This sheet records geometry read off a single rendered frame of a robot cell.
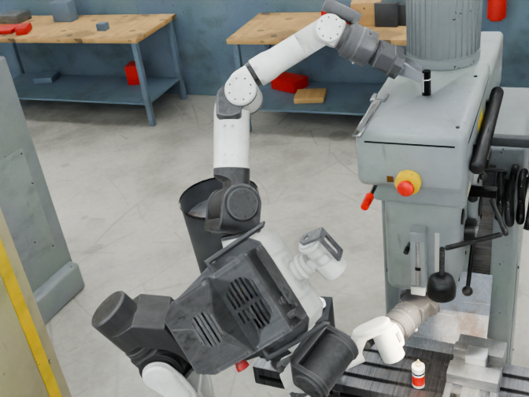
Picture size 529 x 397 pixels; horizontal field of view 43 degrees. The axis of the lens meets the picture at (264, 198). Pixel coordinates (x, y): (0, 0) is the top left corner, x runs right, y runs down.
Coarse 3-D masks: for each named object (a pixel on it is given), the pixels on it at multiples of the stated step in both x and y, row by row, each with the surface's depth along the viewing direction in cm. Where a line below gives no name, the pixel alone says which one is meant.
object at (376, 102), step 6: (372, 96) 171; (384, 96) 170; (372, 102) 168; (378, 102) 168; (372, 108) 165; (366, 114) 162; (372, 114) 162; (366, 120) 160; (360, 126) 157; (366, 126) 157; (354, 132) 155; (360, 132) 154
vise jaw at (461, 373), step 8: (448, 368) 207; (456, 368) 207; (464, 368) 206; (472, 368) 206; (480, 368) 206; (488, 368) 205; (448, 376) 206; (456, 376) 205; (464, 376) 204; (472, 376) 203; (480, 376) 203; (488, 376) 203; (496, 376) 202; (464, 384) 205; (472, 384) 204; (480, 384) 203; (488, 384) 201; (496, 384) 200; (496, 392) 202
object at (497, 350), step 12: (468, 336) 223; (456, 348) 214; (492, 348) 212; (504, 348) 217; (456, 360) 215; (492, 360) 210; (504, 360) 214; (456, 384) 206; (444, 396) 203; (456, 396) 203; (468, 396) 202; (480, 396) 201; (492, 396) 201
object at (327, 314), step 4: (320, 296) 232; (324, 296) 232; (324, 300) 228; (328, 300) 230; (332, 300) 231; (324, 304) 226; (328, 304) 228; (332, 304) 231; (324, 308) 226; (328, 308) 226; (332, 308) 232; (324, 312) 225; (328, 312) 225; (332, 312) 232; (324, 316) 223; (328, 316) 223; (332, 316) 232; (320, 320) 222; (324, 320) 222; (328, 320) 223; (332, 320) 232; (332, 324) 232; (284, 352) 234; (288, 352) 233; (276, 356) 235; (280, 356) 235; (284, 356) 234
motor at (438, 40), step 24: (408, 0) 180; (432, 0) 174; (456, 0) 173; (480, 0) 177; (408, 24) 184; (432, 24) 177; (456, 24) 176; (480, 24) 181; (408, 48) 189; (432, 48) 180; (456, 48) 179
